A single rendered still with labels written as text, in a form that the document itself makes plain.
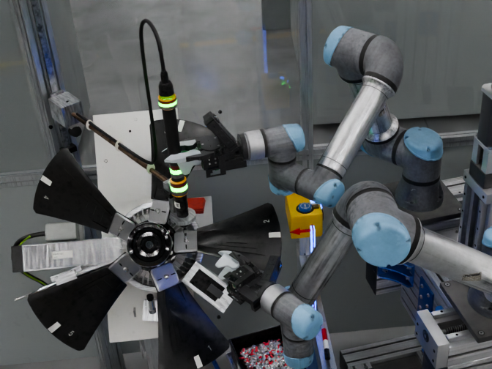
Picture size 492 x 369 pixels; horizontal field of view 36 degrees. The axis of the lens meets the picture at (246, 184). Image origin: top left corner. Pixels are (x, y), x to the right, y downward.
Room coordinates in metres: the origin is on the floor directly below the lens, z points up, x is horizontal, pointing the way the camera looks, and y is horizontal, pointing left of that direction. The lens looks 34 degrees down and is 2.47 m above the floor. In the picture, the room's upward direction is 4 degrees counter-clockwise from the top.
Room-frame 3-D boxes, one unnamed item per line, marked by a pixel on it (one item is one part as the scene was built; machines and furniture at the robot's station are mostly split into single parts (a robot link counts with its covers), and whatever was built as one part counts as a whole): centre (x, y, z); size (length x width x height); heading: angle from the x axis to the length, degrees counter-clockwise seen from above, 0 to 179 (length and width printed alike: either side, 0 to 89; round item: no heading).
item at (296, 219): (1.95, -0.18, 1.02); 0.16 x 0.10 x 0.11; 2
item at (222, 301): (1.67, 0.13, 0.98); 0.20 x 0.16 x 0.20; 2
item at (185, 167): (1.62, 0.15, 1.44); 0.09 x 0.03 x 0.06; 111
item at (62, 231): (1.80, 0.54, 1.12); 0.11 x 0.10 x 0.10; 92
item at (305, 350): (1.35, -0.10, 1.07); 0.11 x 0.08 x 0.11; 1
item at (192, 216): (1.65, 0.18, 1.31); 0.09 x 0.07 x 0.10; 37
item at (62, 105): (2.14, 0.55, 1.35); 0.10 x 0.07 x 0.08; 37
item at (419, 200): (1.96, -0.55, 1.09); 0.15 x 0.15 x 0.10
